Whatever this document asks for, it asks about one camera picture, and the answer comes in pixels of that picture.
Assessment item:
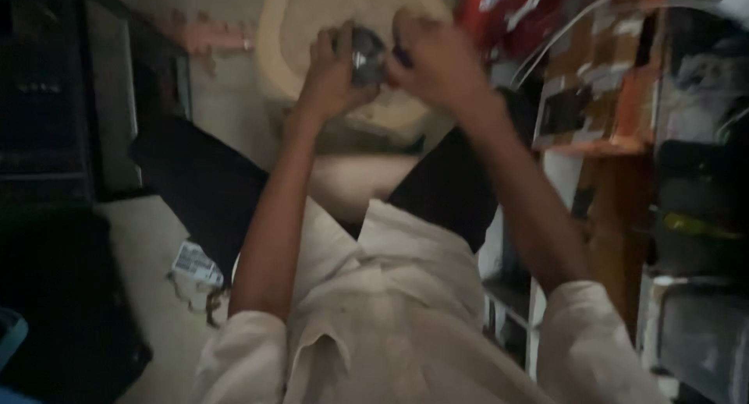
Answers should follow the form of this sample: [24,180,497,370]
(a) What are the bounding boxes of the person's left hand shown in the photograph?
[298,20,381,123]

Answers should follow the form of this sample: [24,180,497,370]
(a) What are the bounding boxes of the shiny dark round object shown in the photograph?
[349,28,388,89]

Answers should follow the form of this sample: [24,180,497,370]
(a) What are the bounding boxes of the person's right hand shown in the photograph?
[383,6,507,121]

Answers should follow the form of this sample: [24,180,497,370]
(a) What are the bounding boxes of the white label tag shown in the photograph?
[171,240,226,288]

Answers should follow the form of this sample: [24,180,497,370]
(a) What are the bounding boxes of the white curved tube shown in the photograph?
[510,0,749,89]

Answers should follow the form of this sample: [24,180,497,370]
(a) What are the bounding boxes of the black trousers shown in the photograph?
[129,62,527,282]

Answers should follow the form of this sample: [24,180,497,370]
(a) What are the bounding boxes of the beige woven basket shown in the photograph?
[254,0,469,144]

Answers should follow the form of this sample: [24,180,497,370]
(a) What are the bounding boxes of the grey metal rack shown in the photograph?
[635,0,749,404]

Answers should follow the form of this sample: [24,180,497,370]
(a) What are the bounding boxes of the dark cabinet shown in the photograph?
[0,0,194,206]

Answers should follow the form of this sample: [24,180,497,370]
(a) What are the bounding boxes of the cream shirt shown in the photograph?
[193,196,671,404]

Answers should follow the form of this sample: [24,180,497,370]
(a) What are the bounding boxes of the black bag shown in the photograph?
[0,208,154,404]

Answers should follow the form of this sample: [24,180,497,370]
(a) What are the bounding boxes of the wooden shelf with boxes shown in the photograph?
[529,0,671,346]

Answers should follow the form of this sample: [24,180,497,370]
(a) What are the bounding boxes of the red printed bag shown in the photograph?
[455,0,577,62]

